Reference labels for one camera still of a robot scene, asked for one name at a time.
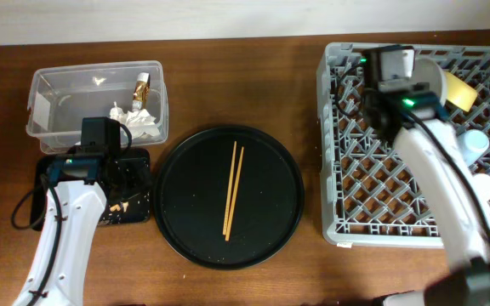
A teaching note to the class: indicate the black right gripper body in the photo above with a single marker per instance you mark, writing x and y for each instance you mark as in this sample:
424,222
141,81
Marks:
367,100

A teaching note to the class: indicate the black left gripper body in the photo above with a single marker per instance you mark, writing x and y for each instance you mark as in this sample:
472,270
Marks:
134,181

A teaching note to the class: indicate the food scraps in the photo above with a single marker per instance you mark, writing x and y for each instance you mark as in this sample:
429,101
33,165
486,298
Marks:
135,209

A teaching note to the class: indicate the white tissue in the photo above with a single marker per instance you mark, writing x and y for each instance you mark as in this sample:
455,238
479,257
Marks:
140,123
116,113

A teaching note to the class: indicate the grey round plate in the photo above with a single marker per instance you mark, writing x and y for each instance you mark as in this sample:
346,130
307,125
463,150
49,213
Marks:
428,71

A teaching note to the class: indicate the yellow bowl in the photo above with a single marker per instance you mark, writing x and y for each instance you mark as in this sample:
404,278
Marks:
459,93

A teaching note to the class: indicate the light blue cup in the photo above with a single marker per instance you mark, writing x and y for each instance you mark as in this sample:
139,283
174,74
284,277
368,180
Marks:
472,145

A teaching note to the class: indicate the wooden chopstick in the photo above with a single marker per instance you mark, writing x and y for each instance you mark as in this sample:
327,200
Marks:
234,196
229,190

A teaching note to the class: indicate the pink cup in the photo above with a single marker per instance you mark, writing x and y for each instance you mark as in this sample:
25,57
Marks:
481,184

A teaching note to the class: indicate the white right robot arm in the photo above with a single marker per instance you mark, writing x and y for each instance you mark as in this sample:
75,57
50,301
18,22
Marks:
415,126

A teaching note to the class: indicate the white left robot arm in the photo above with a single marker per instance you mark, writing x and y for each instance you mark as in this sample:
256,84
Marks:
81,194

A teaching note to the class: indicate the grey dishwasher rack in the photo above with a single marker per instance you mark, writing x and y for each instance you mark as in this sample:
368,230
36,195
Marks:
369,197

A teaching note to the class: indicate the clear plastic waste bin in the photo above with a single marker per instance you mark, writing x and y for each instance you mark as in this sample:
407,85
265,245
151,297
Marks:
60,97

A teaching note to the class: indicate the black rectangular tray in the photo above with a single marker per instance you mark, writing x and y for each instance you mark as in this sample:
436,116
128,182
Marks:
38,196

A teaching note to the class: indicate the round black tray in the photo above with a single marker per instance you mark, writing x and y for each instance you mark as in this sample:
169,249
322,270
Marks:
190,189

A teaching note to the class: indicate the gold snack wrapper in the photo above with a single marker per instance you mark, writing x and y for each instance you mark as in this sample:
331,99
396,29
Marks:
141,91

